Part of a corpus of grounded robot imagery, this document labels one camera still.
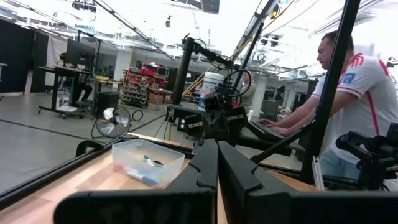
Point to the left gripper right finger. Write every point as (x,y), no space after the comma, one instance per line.
(239,180)

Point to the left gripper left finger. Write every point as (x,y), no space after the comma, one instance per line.
(202,174)

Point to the black-capped thin marker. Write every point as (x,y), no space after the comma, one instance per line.
(158,162)

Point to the blue thin marker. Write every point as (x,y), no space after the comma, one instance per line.
(146,180)

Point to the green thin marker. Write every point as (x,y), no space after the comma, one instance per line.
(146,158)

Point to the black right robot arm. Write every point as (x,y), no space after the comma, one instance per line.
(370,155)

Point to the black box with green lights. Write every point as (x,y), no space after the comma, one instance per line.
(182,124)

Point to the clear plastic bin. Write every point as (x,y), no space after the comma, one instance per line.
(168,161)

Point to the white wipes canister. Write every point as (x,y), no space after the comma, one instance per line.
(211,84)

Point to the person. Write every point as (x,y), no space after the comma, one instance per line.
(82,91)
(248,93)
(367,102)

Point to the black keyboard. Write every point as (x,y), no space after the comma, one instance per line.
(264,130)

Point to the shelf with red bins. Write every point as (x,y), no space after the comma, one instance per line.
(136,90)

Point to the floor fan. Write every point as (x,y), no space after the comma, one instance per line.
(113,121)

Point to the black trash bin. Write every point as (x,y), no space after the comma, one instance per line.
(107,104)

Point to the white pillar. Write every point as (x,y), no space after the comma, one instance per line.
(122,65)

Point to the black monitor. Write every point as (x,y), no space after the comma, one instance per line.
(79,53)

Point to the black rolling desk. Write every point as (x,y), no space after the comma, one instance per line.
(62,71)

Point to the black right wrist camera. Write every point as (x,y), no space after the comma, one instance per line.
(213,102)

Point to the grey metal bracket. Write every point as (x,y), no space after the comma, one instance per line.
(317,174)

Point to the black frame foot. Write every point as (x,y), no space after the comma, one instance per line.
(82,147)

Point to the black partition wall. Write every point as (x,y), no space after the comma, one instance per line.
(15,56)

